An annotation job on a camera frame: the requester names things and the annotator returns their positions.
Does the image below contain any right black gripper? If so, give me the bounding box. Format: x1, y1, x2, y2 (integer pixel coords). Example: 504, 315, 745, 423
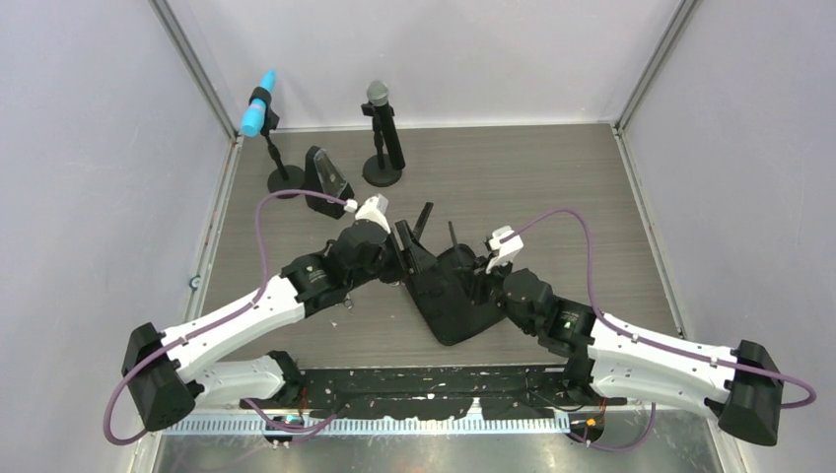
455, 251, 536, 334

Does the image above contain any black zip tool case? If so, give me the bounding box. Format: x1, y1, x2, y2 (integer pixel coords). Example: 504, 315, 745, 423
405, 243, 505, 346

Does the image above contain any black hair clip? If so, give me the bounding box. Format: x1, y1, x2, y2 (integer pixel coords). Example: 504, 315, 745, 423
448, 221, 458, 251

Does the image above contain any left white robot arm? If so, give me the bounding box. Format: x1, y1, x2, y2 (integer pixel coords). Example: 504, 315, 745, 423
108, 218, 404, 433

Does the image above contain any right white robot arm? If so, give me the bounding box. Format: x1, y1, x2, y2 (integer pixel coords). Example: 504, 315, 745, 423
472, 268, 784, 446

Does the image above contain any black hair comb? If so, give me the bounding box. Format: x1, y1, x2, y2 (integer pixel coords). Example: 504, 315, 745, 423
412, 202, 434, 240

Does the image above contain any right black mic stand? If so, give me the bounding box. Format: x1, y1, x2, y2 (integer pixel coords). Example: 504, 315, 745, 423
361, 102, 402, 187

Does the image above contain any black mic stand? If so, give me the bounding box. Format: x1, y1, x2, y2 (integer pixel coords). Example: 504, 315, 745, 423
361, 102, 402, 187
260, 108, 305, 193

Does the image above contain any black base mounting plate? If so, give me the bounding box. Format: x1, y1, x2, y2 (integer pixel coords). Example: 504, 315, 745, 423
255, 365, 601, 421

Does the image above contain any black metronome clear cover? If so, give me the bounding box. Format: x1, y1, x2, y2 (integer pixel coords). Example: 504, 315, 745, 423
304, 146, 355, 220

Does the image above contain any left black mic stand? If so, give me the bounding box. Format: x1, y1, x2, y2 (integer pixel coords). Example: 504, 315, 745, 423
260, 108, 305, 193

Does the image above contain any grey black microphone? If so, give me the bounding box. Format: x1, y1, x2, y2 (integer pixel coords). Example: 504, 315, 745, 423
367, 79, 405, 170

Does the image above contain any blue microphone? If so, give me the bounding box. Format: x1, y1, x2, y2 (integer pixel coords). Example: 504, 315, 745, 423
241, 69, 276, 137

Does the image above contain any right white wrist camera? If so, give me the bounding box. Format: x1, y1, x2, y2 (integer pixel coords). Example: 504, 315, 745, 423
485, 226, 524, 274

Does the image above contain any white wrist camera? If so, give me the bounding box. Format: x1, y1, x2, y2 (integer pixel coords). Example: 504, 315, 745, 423
485, 226, 524, 274
343, 194, 391, 234

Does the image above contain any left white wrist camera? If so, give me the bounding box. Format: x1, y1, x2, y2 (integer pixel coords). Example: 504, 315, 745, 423
343, 194, 391, 234

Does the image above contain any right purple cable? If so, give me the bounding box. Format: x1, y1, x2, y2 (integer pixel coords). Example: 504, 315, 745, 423
503, 208, 818, 455

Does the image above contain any purple cable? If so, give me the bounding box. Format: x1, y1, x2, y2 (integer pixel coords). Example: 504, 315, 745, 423
102, 189, 359, 448
503, 208, 818, 455

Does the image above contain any aluminium frame rail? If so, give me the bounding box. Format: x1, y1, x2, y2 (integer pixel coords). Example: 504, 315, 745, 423
137, 365, 732, 438

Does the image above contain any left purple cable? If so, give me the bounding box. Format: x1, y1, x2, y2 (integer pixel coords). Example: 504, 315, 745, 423
102, 189, 359, 448

